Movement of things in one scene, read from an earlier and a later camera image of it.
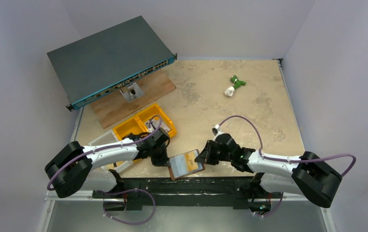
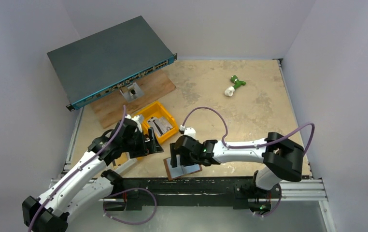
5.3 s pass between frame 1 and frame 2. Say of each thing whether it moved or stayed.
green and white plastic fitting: stayed
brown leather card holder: stayed
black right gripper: moved
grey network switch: stayed
